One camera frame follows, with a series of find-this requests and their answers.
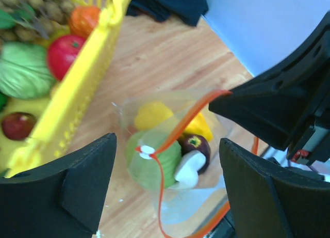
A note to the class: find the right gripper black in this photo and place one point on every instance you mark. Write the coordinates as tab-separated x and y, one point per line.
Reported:
290	110

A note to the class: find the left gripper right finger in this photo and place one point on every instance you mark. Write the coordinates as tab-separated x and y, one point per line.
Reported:
268	200

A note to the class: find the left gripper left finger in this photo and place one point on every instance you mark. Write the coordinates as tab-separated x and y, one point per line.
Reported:
63	198

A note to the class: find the yellow bell pepper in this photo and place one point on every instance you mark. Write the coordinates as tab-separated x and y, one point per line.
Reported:
151	114
199	126

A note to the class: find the white mushroom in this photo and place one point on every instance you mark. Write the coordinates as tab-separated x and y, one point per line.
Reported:
186	173

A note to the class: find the green cabbage back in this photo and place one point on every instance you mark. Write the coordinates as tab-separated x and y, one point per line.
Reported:
146	172

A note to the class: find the green cabbage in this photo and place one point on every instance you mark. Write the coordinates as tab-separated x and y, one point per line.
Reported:
24	72
146	172

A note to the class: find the clear zip top bag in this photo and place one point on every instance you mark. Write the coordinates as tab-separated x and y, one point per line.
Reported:
170	141

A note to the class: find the yellow plastic basket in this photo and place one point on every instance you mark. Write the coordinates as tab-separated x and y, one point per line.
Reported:
59	116

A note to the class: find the red apple piece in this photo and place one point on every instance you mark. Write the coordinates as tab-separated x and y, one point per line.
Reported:
18	125

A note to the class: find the watermelon slice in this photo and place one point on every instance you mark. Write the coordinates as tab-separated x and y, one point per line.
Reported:
3	101

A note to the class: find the green cabbage front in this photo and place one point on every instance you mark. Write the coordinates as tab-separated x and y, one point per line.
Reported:
24	72

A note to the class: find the dark navy cloth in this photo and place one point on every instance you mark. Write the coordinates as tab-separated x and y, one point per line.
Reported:
189	11

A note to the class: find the red tomato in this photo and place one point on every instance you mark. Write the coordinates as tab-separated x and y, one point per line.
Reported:
62	53

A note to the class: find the orange fruit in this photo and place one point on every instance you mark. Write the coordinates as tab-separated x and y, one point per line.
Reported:
83	20

